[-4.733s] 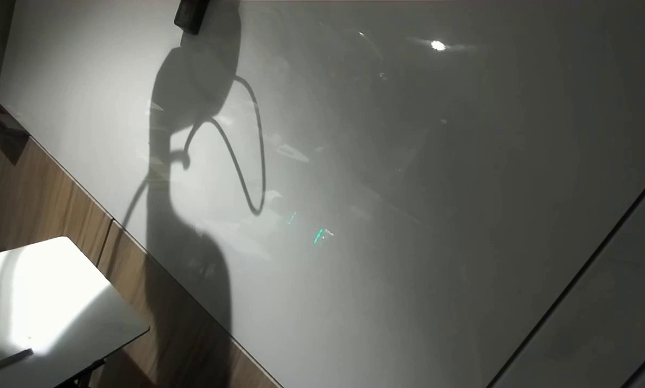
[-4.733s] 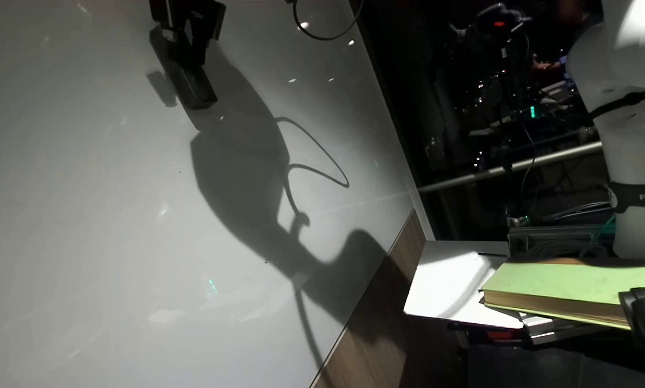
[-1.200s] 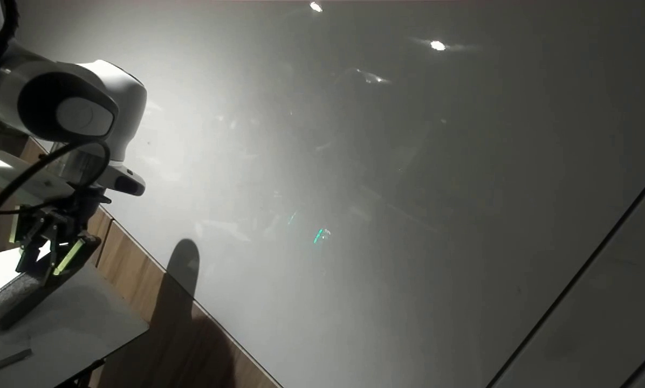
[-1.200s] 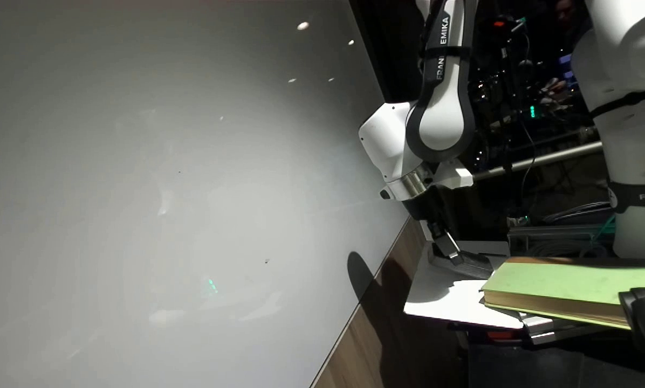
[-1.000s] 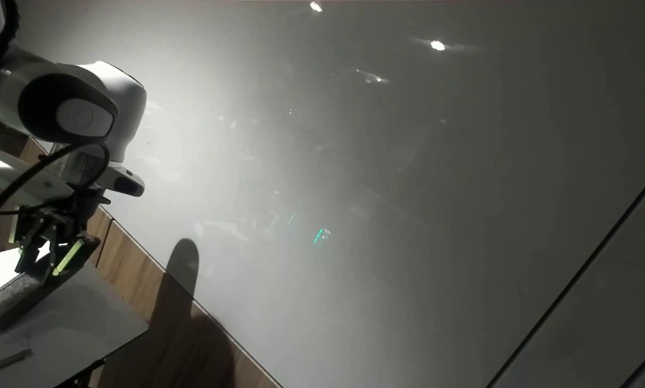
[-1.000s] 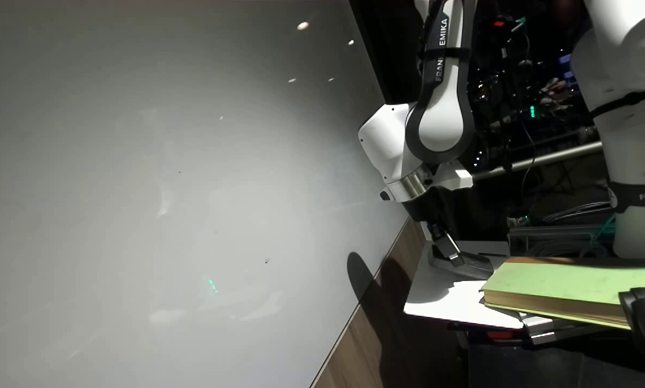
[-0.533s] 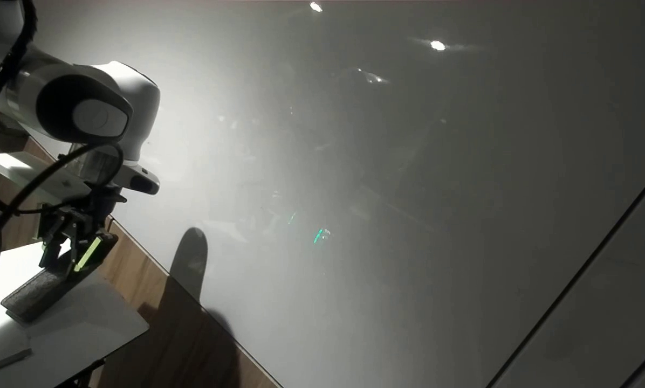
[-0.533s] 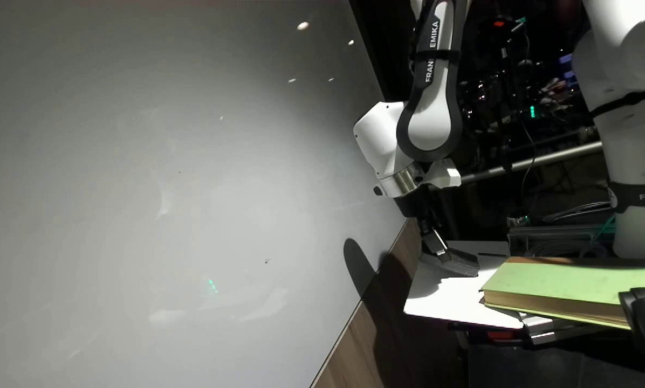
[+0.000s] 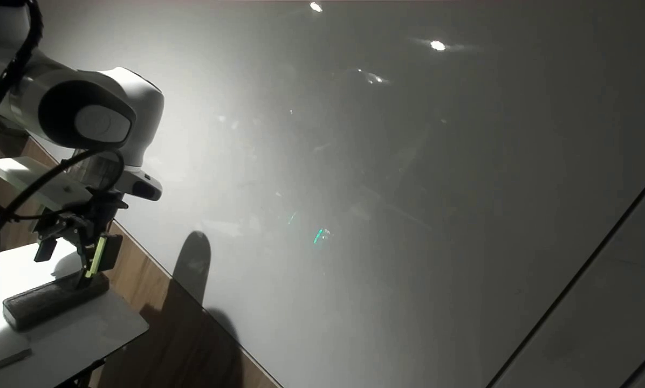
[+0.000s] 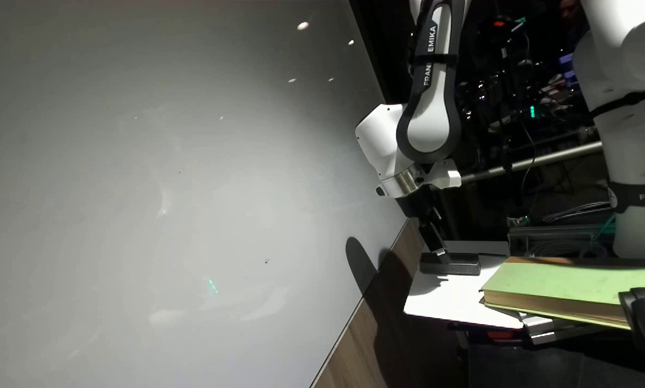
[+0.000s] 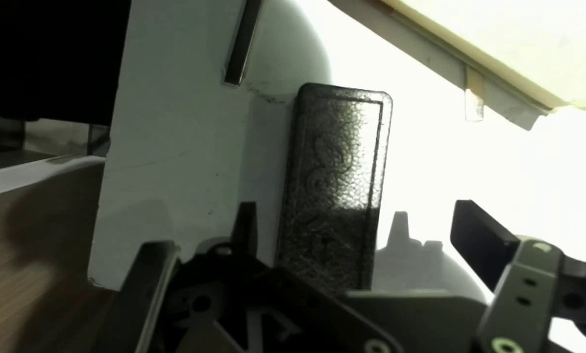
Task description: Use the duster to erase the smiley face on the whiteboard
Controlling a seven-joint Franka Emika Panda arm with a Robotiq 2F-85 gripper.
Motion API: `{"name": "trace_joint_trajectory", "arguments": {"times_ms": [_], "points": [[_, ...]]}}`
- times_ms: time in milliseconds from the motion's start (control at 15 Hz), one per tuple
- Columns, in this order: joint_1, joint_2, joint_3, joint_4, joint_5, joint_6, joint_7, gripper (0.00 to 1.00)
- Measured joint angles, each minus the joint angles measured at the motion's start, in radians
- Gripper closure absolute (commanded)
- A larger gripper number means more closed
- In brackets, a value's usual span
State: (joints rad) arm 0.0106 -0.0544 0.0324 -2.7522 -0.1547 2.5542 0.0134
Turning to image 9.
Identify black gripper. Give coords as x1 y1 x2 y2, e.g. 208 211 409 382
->
63 190 128 291

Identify black whiteboard duster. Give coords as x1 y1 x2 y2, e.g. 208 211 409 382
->
0 269 112 333

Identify white paper sheet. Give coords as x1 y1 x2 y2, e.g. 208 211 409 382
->
0 234 151 388

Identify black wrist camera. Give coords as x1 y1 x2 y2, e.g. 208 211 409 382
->
31 205 75 263

